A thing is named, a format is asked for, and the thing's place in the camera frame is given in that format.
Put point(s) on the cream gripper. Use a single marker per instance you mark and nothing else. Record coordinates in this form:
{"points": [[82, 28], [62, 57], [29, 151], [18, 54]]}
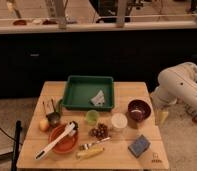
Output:
{"points": [[161, 115]]}

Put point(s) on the blue sponge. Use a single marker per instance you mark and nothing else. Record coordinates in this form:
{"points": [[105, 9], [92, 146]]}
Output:
{"points": [[139, 146]]}

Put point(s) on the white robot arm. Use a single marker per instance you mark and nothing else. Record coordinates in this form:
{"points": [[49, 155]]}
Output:
{"points": [[177, 82]]}

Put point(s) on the white plastic cup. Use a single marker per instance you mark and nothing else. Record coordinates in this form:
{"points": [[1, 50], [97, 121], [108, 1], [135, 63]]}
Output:
{"points": [[119, 121]]}

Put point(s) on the metal measuring cup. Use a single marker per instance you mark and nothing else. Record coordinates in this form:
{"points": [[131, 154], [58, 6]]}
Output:
{"points": [[53, 119]]}

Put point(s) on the dark red bowl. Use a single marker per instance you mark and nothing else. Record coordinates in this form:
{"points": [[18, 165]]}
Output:
{"points": [[139, 110]]}

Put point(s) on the bunch of dark grapes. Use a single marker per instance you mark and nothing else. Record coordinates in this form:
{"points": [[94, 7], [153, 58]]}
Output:
{"points": [[100, 132]]}

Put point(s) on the crumpled white paper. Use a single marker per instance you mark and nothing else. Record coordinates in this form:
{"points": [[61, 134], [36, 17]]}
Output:
{"points": [[99, 99]]}

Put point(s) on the metal fork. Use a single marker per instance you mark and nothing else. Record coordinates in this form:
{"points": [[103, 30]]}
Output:
{"points": [[88, 145]]}

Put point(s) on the yellow corn cob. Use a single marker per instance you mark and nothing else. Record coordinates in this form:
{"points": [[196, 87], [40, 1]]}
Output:
{"points": [[89, 152]]}

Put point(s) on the green plastic tray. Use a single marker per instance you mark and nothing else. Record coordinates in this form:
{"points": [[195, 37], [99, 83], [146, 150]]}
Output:
{"points": [[79, 91]]}

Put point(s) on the white spatula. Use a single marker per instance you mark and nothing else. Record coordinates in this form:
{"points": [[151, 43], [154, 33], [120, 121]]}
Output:
{"points": [[68, 129]]}

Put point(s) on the orange plate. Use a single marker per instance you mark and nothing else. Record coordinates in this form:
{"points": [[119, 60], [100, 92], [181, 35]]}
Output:
{"points": [[66, 144]]}

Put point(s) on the small wooden block toy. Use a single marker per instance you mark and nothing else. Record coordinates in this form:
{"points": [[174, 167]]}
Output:
{"points": [[48, 106]]}

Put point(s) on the black stand left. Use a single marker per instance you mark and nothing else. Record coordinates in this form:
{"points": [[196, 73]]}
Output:
{"points": [[16, 145]]}

